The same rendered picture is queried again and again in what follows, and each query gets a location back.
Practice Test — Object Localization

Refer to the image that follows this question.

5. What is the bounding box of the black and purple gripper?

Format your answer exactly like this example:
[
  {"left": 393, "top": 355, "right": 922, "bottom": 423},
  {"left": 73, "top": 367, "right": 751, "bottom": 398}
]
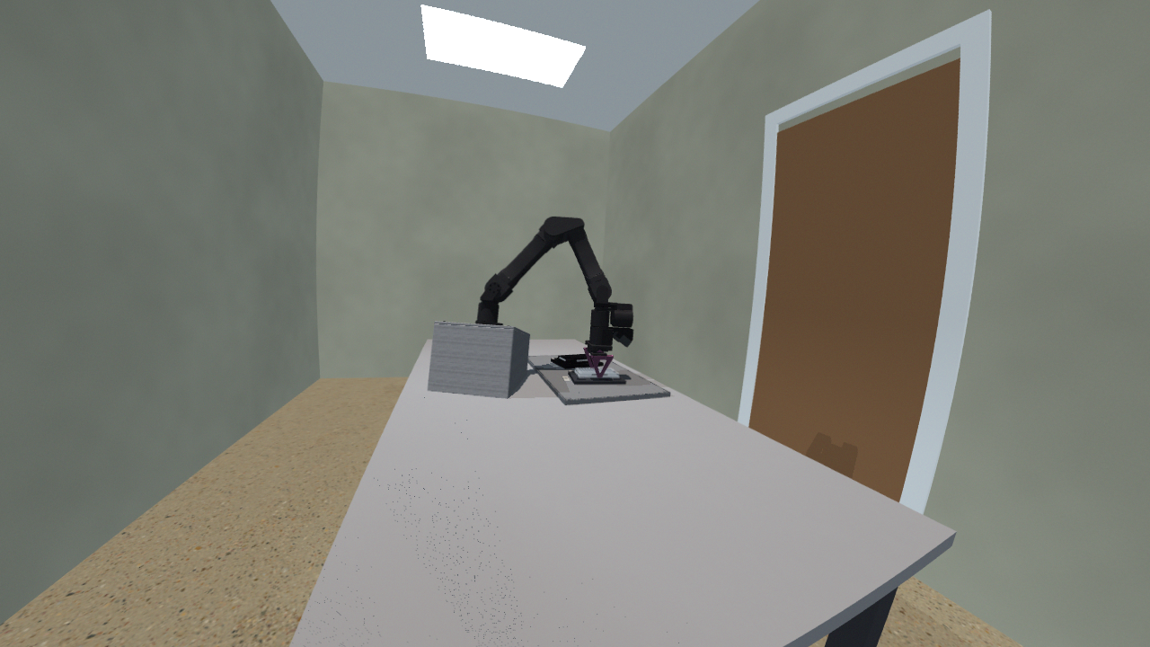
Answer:
[{"left": 584, "top": 325, "right": 614, "bottom": 377}]

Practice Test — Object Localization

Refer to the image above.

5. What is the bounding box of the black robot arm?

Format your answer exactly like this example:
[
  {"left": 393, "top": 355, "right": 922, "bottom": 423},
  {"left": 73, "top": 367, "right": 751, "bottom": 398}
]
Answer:
[{"left": 475, "top": 217, "right": 633, "bottom": 347}]

